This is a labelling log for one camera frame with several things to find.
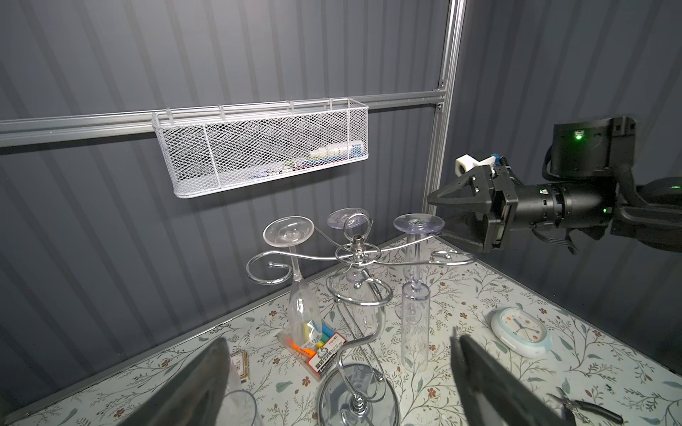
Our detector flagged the silver wine glass rack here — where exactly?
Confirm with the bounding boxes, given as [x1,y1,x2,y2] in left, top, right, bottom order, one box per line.
[247,208,474,425]

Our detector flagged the white round tape roll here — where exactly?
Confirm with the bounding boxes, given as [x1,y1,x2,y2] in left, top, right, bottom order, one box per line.
[490,307,552,359]

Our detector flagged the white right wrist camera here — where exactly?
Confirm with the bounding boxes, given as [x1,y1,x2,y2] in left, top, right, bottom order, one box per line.
[455,154,501,177]

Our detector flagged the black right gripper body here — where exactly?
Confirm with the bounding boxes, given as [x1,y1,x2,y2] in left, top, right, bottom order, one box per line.
[471,165,520,253]

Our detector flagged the items in white basket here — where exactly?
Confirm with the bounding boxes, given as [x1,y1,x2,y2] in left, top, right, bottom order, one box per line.
[254,140,369,178]

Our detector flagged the white wire mesh basket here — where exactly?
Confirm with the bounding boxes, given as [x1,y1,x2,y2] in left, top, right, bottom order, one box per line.
[151,98,369,199]

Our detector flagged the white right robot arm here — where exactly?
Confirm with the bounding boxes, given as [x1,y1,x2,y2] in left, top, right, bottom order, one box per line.
[427,116,681,254]

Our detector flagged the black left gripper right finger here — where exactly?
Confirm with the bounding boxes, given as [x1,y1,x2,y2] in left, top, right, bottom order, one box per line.
[450,333,569,425]

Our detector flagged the colourful small packet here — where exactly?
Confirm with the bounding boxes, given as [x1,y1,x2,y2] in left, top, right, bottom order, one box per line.
[277,325,348,381]

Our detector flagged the black pliers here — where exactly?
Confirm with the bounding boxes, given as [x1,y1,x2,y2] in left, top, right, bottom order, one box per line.
[548,387,624,425]

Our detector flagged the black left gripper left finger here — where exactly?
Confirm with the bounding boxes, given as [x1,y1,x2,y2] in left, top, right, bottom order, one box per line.
[121,338,231,425]

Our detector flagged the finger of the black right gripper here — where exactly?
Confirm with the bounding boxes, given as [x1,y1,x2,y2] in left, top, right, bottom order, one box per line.
[440,215,486,253]
[427,173,482,213]

